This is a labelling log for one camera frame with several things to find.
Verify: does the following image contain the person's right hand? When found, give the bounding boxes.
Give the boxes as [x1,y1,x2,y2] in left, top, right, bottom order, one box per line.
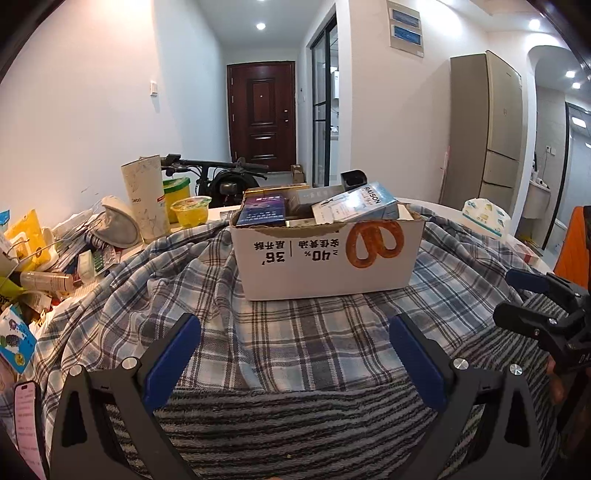
[546,356,565,405]

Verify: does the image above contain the orange chair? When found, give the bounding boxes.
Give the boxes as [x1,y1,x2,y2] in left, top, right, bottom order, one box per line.
[554,205,591,290]

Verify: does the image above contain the striped grey towel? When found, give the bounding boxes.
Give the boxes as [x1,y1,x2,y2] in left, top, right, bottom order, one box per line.
[105,294,569,480]

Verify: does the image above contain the colourful blue snack packet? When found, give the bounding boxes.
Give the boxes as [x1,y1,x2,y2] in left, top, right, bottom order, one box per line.
[0,304,37,375]

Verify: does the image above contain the tissue pack with print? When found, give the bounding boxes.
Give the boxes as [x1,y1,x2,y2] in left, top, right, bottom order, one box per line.
[461,198,512,240]

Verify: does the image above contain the beige refrigerator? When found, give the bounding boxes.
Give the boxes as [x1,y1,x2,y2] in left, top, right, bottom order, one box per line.
[441,50,523,211]

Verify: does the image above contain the green pill blister pack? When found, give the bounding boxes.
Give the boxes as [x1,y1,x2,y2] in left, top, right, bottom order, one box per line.
[77,246,120,284]

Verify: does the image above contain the blue plaid cloth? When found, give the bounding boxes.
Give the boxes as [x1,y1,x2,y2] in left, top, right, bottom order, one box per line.
[24,213,559,479]

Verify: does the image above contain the blue white Raison box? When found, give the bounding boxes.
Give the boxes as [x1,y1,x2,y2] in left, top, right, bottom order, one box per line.
[312,182,399,225]

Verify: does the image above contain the yellow snack bag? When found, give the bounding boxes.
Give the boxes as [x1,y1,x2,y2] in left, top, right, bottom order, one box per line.
[5,209,55,272]

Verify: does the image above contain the yellow jelly cup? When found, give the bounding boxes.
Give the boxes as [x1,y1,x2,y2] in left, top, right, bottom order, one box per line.
[171,196,211,229]

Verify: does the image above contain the cardboard box with pretzel print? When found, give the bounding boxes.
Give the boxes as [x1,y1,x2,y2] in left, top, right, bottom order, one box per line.
[229,184,426,301]

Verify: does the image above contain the yellow tub green lid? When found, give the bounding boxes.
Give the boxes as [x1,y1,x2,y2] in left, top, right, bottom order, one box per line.
[163,177,190,224]

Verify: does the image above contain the white marble tumbler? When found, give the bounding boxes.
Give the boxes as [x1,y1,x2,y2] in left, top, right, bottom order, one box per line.
[121,155,170,244]

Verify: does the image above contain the small cardboard box on floor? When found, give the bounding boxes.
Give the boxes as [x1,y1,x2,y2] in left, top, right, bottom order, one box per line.
[290,164,305,184]

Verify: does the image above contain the dark purple box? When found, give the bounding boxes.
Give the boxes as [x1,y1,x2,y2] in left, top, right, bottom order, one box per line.
[235,195,286,227]

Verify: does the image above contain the black electric scooter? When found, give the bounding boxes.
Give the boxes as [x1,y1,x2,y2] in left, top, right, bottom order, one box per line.
[160,154,270,208]

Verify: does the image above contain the black framed glass door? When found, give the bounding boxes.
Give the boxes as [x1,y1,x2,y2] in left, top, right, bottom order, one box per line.
[310,14,339,187]

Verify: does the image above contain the dark red entrance door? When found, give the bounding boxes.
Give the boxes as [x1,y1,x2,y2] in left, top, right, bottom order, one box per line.
[228,61,297,172]

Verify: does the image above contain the wall electrical panel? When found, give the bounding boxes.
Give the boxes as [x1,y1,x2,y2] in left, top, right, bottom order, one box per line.
[387,1,425,58]

